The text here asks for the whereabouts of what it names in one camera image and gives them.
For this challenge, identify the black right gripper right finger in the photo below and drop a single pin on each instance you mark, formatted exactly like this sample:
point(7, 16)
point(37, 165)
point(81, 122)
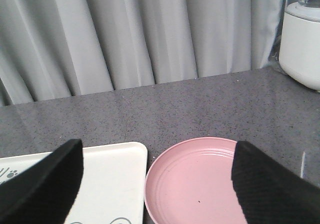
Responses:
point(269, 193)

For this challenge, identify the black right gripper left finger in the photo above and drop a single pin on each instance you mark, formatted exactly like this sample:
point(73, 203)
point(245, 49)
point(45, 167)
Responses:
point(45, 192)

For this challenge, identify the pink round plate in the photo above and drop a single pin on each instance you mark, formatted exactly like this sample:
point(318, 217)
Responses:
point(190, 183)

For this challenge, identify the cream bear serving tray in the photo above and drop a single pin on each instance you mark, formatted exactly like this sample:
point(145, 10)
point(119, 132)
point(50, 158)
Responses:
point(112, 185)

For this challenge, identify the grey stone countertop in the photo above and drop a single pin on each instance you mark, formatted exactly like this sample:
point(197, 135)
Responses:
point(265, 107)

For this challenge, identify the white pleated curtain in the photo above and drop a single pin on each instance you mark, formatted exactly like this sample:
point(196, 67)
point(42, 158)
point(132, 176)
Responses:
point(52, 49)

